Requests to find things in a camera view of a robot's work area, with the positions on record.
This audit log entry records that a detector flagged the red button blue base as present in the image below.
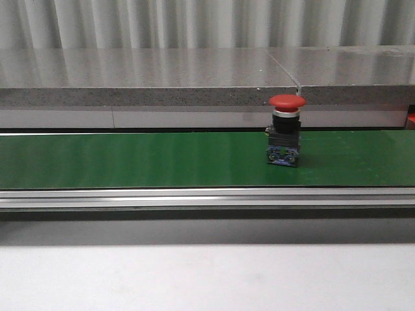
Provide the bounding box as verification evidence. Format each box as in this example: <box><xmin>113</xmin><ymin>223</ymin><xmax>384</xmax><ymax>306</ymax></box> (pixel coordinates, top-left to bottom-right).
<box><xmin>265</xmin><ymin>95</ymin><xmax>306</xmax><ymax>167</ymax></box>

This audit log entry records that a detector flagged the green conveyor belt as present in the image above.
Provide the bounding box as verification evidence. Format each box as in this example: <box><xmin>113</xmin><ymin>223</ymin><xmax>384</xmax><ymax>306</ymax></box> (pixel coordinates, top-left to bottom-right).
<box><xmin>1</xmin><ymin>130</ymin><xmax>414</xmax><ymax>189</ymax></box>

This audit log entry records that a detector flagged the grey speckled stone counter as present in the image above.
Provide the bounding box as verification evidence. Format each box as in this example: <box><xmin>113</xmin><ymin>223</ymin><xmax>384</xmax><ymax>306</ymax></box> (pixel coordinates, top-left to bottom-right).
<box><xmin>0</xmin><ymin>45</ymin><xmax>415</xmax><ymax>130</ymax></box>

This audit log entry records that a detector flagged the orange object at right edge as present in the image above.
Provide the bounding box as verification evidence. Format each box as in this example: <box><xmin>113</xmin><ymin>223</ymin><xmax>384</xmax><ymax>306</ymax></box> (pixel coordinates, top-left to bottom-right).
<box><xmin>405</xmin><ymin>105</ymin><xmax>415</xmax><ymax>130</ymax></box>

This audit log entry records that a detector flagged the grey pleated curtain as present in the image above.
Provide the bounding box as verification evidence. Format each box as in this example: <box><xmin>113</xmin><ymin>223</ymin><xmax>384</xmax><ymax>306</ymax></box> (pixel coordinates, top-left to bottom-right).
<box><xmin>1</xmin><ymin>1</ymin><xmax>414</xmax><ymax>49</ymax></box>

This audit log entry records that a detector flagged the aluminium conveyor frame rail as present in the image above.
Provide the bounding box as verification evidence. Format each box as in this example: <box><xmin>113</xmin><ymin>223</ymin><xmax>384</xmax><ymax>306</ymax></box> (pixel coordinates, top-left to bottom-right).
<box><xmin>1</xmin><ymin>187</ymin><xmax>414</xmax><ymax>221</ymax></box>

